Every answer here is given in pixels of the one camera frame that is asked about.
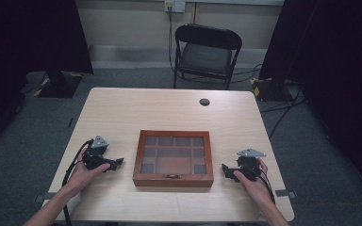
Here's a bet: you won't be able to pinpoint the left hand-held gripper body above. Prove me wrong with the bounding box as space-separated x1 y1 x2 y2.
81 135 118 171

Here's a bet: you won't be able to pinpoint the person's right hand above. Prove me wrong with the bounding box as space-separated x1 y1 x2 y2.
233 157 276 206

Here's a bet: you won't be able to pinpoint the black power cable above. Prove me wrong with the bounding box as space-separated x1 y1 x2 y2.
167 6 183 78

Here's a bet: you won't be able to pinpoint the black floor cables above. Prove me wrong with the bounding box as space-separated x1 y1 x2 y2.
232 63 306 139

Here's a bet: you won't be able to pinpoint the black yellow-striped stand base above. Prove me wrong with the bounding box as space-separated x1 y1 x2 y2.
250 76 293 103

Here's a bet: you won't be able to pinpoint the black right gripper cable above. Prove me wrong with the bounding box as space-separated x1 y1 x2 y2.
243 163 276 205

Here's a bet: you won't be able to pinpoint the person's left hand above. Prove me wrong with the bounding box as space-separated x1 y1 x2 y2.
66 148 111 198

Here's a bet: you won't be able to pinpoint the white wall socket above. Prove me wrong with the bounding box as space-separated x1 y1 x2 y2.
164 0 187 14

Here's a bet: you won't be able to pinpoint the wooden glass-lid box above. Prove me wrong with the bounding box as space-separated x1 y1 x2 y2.
132 129 215 188

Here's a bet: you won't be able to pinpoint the grey tape strip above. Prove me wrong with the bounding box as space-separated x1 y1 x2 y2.
274 189 297 200
33 192 58 203

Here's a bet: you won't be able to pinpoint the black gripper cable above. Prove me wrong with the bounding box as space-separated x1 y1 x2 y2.
61 139 94 226
243 163 276 205

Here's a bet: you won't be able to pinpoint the black curtain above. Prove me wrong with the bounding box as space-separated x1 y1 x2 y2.
258 0 362 202
0 0 94 158

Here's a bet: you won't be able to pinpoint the black folding chair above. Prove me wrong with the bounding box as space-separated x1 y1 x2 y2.
173 23 243 91

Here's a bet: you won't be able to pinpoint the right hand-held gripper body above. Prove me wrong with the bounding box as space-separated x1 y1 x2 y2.
226 148 268 183

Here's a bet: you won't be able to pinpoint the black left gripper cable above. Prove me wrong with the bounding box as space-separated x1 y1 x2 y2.
61 139 94 226

